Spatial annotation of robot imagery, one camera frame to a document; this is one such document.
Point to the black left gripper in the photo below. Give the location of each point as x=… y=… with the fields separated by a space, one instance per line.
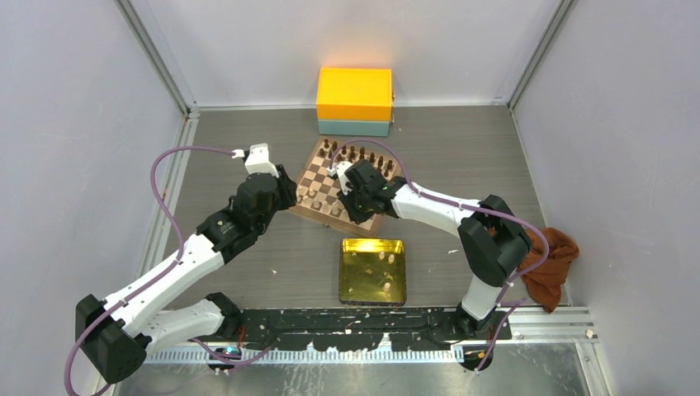
x=287 y=186

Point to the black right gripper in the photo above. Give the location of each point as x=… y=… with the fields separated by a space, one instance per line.
x=360 y=217

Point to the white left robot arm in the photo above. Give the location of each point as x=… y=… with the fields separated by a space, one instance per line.
x=119 y=332

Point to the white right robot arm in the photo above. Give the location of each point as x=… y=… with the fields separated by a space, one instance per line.
x=494 y=244

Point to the wooden chess board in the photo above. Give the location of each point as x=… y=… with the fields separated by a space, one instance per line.
x=317 y=192

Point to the teal plastic box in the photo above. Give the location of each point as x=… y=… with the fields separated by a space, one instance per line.
x=354 y=127

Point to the yellow metal tray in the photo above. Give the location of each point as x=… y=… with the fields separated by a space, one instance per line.
x=372 y=272

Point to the yellow plastic box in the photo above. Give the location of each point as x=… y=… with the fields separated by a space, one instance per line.
x=361 y=94

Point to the brown cloth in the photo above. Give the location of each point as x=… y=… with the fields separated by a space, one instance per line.
x=545 y=283

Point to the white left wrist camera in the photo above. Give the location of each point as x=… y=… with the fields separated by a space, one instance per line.
x=256 y=159

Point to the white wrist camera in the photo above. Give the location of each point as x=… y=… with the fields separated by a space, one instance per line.
x=338 y=173
x=256 y=159

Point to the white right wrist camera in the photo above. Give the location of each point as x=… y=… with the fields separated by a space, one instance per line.
x=338 y=173

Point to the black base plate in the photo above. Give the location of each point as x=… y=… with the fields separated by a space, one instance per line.
x=407 y=329

